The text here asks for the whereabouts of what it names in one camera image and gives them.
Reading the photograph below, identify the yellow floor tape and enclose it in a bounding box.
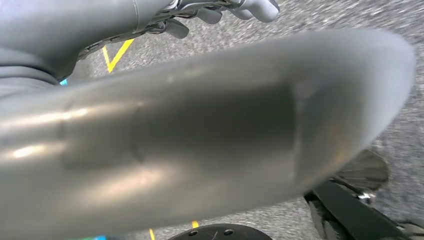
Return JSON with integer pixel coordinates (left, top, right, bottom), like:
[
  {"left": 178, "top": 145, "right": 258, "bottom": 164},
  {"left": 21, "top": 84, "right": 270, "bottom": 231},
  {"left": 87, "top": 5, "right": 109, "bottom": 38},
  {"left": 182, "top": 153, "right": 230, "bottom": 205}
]
[{"left": 101, "top": 38, "right": 135, "bottom": 74}]

